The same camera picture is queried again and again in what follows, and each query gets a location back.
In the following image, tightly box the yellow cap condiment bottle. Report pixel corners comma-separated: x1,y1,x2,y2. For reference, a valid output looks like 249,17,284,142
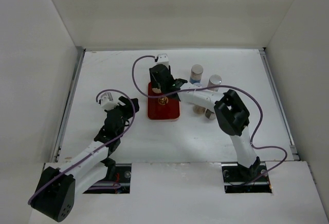
152,87,162,95

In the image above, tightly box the pink cap condiment bottle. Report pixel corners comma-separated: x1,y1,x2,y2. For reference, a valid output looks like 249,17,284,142
193,105,206,115

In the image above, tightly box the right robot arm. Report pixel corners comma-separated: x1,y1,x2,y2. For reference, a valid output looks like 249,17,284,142
149,64,260,181

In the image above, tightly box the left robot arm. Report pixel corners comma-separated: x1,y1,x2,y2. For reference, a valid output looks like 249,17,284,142
28,96,139,222

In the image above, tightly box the red lacquer tray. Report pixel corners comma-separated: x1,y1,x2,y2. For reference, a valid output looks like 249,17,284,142
147,82,180,121

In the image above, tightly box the blue label silver cap bottle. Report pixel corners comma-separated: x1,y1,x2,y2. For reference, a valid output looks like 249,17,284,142
189,64,204,84

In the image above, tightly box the tall silver cap spice bottle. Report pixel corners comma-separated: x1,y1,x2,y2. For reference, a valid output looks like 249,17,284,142
208,74,222,87

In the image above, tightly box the red label jar front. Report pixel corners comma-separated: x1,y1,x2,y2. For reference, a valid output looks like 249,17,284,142
205,109,216,120

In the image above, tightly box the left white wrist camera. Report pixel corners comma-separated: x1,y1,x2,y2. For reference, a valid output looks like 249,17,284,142
98,92,119,111

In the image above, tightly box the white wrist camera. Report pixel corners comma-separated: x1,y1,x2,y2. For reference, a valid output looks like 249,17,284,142
155,53,170,68
98,92,119,111

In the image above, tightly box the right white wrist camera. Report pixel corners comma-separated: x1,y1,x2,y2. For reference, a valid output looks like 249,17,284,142
155,53,170,68

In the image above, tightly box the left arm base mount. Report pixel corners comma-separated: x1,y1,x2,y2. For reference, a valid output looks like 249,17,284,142
84,158,132,194

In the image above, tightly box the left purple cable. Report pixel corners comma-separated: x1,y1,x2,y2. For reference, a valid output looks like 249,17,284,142
27,89,137,206

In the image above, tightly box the purple cable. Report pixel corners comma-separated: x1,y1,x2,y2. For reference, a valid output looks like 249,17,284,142
131,55,288,183
27,89,137,206

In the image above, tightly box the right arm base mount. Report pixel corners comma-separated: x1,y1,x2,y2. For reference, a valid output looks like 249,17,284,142
222,162,272,194

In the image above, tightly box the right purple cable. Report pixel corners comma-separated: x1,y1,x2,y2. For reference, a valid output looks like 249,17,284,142
131,55,288,183

